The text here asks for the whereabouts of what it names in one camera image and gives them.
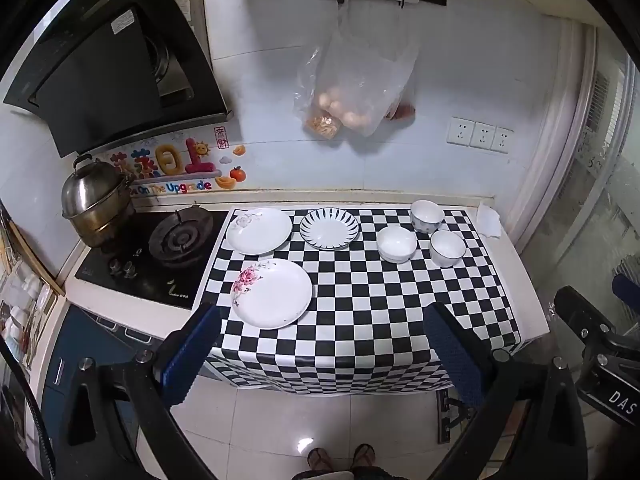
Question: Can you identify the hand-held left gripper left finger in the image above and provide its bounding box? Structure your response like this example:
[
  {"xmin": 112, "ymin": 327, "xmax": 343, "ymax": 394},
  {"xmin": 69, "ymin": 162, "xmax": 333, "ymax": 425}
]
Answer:
[{"xmin": 60, "ymin": 302, "xmax": 223, "ymax": 480}]

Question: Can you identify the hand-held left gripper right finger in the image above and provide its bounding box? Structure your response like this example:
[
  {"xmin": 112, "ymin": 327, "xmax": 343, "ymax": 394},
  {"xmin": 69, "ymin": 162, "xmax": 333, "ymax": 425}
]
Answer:
[{"xmin": 424, "ymin": 302, "xmax": 590, "ymax": 480}]

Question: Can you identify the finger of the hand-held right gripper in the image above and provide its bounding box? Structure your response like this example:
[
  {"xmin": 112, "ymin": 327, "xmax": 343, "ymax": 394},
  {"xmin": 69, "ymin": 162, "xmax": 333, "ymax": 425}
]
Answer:
[{"xmin": 554, "ymin": 285, "xmax": 615, "ymax": 347}]

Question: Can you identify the white plate with pink flowers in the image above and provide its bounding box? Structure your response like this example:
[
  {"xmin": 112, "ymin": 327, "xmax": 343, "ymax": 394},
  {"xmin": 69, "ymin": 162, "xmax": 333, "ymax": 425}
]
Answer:
[{"xmin": 230, "ymin": 259, "xmax": 314, "ymax": 330}]

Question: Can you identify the white bowl with black rim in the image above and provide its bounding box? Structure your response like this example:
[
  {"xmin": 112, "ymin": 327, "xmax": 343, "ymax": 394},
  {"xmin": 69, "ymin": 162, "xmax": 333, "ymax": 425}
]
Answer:
[{"xmin": 430, "ymin": 230, "xmax": 467, "ymax": 268}]

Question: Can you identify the plain white bowl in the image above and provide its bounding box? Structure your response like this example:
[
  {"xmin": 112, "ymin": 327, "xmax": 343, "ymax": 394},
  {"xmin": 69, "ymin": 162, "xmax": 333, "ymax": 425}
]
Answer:
[{"xmin": 376, "ymin": 225, "xmax": 418, "ymax": 264}]

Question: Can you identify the white plate with blue stripes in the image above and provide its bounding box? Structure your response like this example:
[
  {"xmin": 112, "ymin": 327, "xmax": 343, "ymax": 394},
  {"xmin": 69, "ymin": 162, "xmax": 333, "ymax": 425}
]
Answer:
[{"xmin": 299, "ymin": 207, "xmax": 361, "ymax": 250}]

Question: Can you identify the black glass gas stove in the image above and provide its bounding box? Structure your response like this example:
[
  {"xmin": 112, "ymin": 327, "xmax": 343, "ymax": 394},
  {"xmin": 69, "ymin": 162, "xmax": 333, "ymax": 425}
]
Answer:
[{"xmin": 75, "ymin": 207, "xmax": 232, "ymax": 311}]

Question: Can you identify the black and white checkered cover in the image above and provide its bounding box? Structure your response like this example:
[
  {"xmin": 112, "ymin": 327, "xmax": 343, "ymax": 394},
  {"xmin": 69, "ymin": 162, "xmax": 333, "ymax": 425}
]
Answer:
[{"xmin": 200, "ymin": 207, "xmax": 523, "ymax": 397}]

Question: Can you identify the black gas burner grate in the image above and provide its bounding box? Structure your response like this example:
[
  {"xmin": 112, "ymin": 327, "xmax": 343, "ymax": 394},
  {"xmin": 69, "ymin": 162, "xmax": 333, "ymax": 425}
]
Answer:
[{"xmin": 148, "ymin": 206, "xmax": 219, "ymax": 267}]

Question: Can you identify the blue kitchen cabinet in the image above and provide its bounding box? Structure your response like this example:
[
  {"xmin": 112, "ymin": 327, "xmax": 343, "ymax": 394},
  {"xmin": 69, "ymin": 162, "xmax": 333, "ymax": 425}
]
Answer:
[{"xmin": 39, "ymin": 305, "xmax": 168, "ymax": 466}]

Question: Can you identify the white paper tissue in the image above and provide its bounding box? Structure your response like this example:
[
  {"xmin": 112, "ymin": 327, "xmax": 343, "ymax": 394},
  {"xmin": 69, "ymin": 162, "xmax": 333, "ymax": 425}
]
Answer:
[{"xmin": 475, "ymin": 202, "xmax": 502, "ymax": 238}]

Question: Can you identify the person's right foot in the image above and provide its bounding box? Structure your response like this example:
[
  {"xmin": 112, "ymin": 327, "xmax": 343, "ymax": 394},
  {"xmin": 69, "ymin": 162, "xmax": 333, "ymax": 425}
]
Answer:
[{"xmin": 351, "ymin": 443, "xmax": 377, "ymax": 471}]

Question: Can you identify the person's foot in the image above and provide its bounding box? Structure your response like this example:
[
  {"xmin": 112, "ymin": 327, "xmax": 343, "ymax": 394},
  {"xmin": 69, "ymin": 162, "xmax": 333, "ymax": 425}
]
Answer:
[
  {"xmin": 306, "ymin": 447, "xmax": 333, "ymax": 473},
  {"xmin": 351, "ymin": 443, "xmax": 377, "ymax": 471}
]

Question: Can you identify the white plate with grey flowers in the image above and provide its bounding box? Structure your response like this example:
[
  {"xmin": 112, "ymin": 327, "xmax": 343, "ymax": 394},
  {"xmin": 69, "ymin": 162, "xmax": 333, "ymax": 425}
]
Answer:
[{"xmin": 226, "ymin": 207, "xmax": 293, "ymax": 255}]

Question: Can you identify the white bowl with blue pattern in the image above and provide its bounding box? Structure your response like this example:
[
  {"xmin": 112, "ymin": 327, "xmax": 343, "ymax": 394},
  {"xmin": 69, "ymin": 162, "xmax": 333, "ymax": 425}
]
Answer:
[{"xmin": 410, "ymin": 200, "xmax": 445, "ymax": 233}]

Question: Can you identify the person's left foot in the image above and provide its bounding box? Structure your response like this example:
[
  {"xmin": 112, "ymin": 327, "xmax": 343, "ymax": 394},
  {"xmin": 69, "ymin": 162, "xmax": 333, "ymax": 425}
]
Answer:
[{"xmin": 306, "ymin": 447, "xmax": 333, "ymax": 473}]

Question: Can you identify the stainless steel steamer pot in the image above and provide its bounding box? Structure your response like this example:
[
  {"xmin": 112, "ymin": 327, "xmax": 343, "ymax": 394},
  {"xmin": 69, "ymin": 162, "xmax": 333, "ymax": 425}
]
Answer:
[{"xmin": 61, "ymin": 154, "xmax": 137, "ymax": 251}]

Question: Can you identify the wooden board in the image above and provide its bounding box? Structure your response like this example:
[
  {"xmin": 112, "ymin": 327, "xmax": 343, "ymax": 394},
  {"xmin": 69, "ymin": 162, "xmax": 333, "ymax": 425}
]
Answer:
[{"xmin": 6, "ymin": 217, "xmax": 66, "ymax": 297}]

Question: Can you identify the clear plastic bag of eggs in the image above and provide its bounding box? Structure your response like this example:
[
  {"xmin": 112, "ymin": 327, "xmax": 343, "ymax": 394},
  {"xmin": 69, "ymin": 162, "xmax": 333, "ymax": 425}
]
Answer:
[{"xmin": 292, "ymin": 4, "xmax": 420, "ymax": 139}]

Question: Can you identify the black range hood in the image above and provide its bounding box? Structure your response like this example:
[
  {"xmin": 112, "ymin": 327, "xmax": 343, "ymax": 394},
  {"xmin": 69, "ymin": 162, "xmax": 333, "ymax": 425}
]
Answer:
[{"xmin": 2, "ymin": 0, "xmax": 236, "ymax": 158}]

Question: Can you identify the black metal bracket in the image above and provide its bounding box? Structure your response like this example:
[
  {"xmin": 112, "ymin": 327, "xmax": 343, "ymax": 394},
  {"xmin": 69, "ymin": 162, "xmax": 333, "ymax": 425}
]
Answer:
[{"xmin": 435, "ymin": 389, "xmax": 477, "ymax": 445}]

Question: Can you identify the white door frame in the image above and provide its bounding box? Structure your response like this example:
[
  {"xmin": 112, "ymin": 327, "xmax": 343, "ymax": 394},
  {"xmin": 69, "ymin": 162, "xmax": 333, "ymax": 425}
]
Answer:
[{"xmin": 512, "ymin": 22, "xmax": 636, "ymax": 281}]

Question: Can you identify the black cable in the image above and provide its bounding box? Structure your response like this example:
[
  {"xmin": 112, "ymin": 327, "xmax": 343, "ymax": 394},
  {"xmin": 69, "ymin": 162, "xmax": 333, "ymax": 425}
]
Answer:
[{"xmin": 0, "ymin": 330, "xmax": 57, "ymax": 480}]

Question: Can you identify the colourful wall sticker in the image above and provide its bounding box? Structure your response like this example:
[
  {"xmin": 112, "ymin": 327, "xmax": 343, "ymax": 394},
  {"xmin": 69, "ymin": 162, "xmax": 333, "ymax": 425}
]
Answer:
[{"xmin": 107, "ymin": 127, "xmax": 248, "ymax": 197}]

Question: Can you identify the white wall power outlet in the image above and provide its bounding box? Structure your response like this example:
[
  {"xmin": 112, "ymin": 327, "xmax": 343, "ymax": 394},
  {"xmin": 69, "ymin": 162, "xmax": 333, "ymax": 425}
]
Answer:
[
  {"xmin": 491, "ymin": 126, "xmax": 515, "ymax": 154},
  {"xmin": 470, "ymin": 121, "xmax": 496, "ymax": 151},
  {"xmin": 447, "ymin": 117, "xmax": 476, "ymax": 147}
]

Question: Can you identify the steel hood duct cover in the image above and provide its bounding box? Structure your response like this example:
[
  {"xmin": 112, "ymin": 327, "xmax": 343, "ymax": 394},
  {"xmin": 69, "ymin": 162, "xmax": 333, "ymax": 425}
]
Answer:
[{"xmin": 155, "ymin": 0, "xmax": 215, "ymax": 63}]

